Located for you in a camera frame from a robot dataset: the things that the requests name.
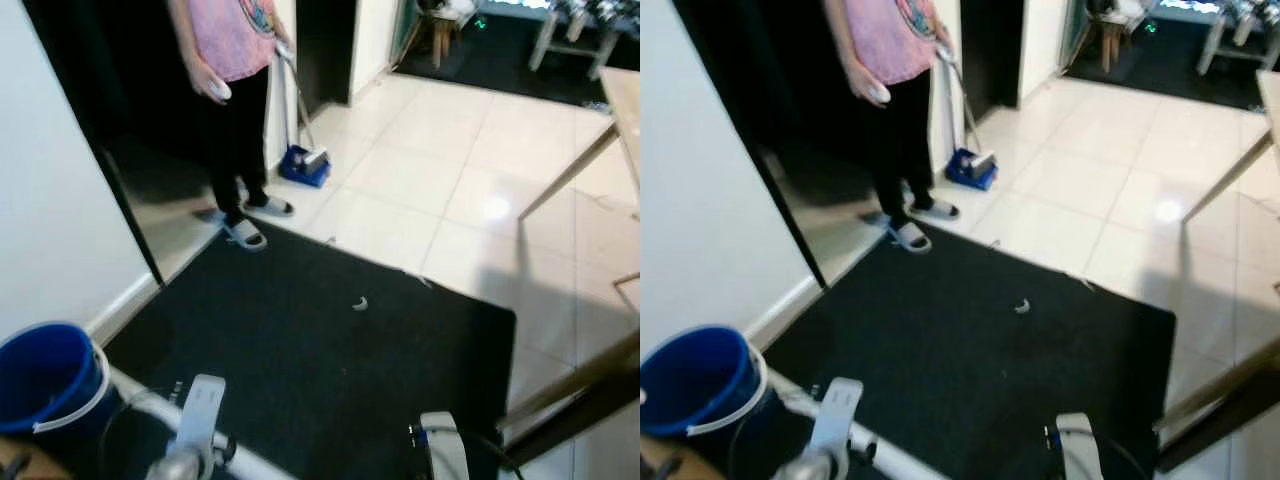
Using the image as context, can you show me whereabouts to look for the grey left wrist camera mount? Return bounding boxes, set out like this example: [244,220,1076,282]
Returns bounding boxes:
[808,377,864,466]
[172,374,227,456]

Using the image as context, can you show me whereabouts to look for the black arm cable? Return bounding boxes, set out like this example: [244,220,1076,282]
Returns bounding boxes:
[408,425,526,480]
[728,405,813,480]
[98,398,183,480]
[1043,425,1151,480]

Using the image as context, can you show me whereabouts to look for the person in pink shirt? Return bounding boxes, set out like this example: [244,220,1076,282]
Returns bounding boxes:
[822,0,959,226]
[165,0,297,226]

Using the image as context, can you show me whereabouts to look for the blue plastic bucket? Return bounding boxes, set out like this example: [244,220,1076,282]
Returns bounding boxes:
[640,325,779,443]
[0,321,126,451]

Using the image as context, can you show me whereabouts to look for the blue floor sweeper with handle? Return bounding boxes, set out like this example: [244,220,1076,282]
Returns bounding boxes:
[272,40,333,189]
[938,45,999,192]

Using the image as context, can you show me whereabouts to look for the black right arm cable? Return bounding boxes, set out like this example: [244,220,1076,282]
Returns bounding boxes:
[1043,425,1151,480]
[408,425,526,480]

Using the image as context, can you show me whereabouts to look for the black floor mat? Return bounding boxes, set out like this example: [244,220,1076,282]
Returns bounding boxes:
[100,222,518,480]
[762,225,1177,480]

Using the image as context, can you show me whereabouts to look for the white pole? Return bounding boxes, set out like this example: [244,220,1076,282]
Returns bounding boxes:
[768,372,946,480]
[108,368,301,480]

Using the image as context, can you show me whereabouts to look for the pale wooden desk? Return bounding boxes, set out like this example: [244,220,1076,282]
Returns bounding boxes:
[518,67,641,223]
[1183,70,1280,223]

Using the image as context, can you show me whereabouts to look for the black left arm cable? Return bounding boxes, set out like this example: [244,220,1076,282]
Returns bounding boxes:
[728,405,813,480]
[98,398,183,480]

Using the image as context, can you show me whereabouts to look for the brown wooden board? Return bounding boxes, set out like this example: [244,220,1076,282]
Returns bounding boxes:
[0,437,61,480]
[640,435,701,480]

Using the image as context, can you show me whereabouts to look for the dark room carpet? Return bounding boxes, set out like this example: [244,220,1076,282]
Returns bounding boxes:
[1062,15,1280,111]
[395,15,641,109]

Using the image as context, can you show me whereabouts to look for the wooden stool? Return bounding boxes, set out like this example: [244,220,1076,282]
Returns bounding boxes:
[418,0,471,69]
[1085,0,1136,73]

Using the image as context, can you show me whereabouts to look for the white metal table frame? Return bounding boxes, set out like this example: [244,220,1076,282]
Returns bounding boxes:
[1195,0,1280,76]
[528,0,641,81]

